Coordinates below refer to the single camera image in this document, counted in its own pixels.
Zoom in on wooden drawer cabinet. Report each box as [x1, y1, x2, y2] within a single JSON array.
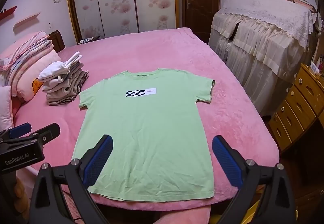
[[268, 63, 324, 152]]

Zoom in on white pillow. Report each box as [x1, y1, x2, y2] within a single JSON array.
[[0, 85, 14, 134]]

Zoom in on red wall shelf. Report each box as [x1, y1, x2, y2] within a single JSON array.
[[0, 6, 18, 20]]

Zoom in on white folded garment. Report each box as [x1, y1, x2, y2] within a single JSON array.
[[37, 51, 83, 82]]

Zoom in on light wooden wall shelf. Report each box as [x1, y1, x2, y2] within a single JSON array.
[[13, 12, 41, 29]]

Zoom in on folded pink quilts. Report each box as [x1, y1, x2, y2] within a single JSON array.
[[0, 31, 62, 103]]

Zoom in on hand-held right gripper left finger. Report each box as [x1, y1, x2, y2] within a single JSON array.
[[29, 134, 114, 224]]

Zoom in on green t-shirt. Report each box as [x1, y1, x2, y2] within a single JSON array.
[[71, 68, 215, 202]]

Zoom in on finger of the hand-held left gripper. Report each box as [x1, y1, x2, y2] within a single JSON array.
[[19, 123, 61, 146], [7, 122, 32, 139]]

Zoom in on stack of folded beige clothes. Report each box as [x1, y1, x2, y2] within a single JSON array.
[[42, 62, 90, 106]]

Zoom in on cream lace covered furniture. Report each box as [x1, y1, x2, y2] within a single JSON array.
[[208, 0, 318, 117]]

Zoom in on dark wooden headboard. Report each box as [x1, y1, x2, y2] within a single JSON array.
[[48, 30, 66, 53]]

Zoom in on small toiletry bottles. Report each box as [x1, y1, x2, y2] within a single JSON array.
[[310, 54, 324, 74]]

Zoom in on pink bed blanket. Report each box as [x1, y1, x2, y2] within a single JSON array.
[[10, 27, 280, 224]]

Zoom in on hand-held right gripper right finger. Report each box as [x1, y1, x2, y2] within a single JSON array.
[[212, 135, 296, 224]]

